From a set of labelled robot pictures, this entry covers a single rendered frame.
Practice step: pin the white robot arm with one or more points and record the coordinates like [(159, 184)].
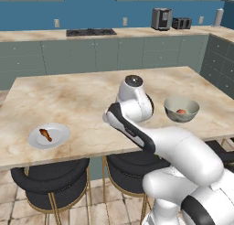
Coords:
[(179, 152)]

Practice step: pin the grey-green bowl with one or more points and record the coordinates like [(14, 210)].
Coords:
[(179, 107)]

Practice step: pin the orange onion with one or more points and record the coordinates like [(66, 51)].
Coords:
[(181, 112)]

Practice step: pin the brown chicken drumstick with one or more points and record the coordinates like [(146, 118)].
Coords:
[(45, 134)]

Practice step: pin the grey-green base cupboards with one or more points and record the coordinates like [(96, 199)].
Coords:
[(100, 53)]

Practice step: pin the white plate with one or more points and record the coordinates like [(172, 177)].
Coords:
[(58, 134)]

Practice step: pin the black stool with gold legs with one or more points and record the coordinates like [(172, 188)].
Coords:
[(224, 152), (128, 173), (51, 183)]

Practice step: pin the black hob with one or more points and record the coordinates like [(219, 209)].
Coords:
[(90, 32)]

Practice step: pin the grey coffee machine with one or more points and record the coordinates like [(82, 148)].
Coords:
[(161, 18)]

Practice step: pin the black toaster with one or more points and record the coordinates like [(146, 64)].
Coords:
[(181, 23)]

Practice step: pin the grey-green drawer run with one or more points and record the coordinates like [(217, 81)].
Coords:
[(219, 64)]

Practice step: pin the white paper towel roll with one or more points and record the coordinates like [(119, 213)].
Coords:
[(218, 17)]

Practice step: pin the white wall socket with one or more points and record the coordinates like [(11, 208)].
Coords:
[(201, 19), (56, 23), (125, 21)]

